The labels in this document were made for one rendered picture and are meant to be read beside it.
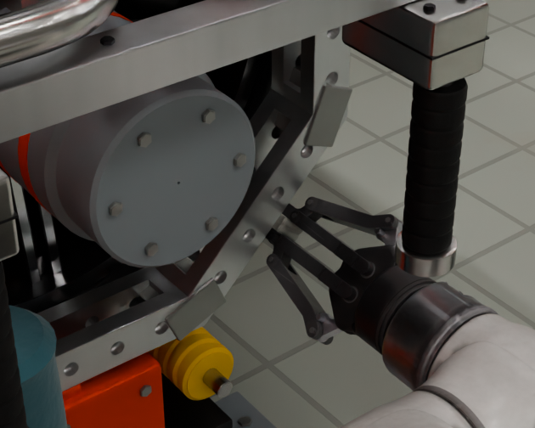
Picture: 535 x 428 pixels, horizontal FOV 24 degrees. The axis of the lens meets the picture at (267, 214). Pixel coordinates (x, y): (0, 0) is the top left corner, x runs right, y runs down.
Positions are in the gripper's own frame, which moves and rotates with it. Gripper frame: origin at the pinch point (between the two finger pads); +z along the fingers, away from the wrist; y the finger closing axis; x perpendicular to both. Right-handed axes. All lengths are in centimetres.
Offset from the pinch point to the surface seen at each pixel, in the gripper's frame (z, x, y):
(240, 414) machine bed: 28, -51, -28
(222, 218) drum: -18.7, 24.8, -0.6
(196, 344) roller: -1.6, -0.3, -13.7
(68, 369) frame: -3.4, 13.5, -19.7
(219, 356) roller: -3.5, -1.8, -13.4
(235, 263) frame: -4.2, 4.5, -5.0
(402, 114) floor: 87, -116, 26
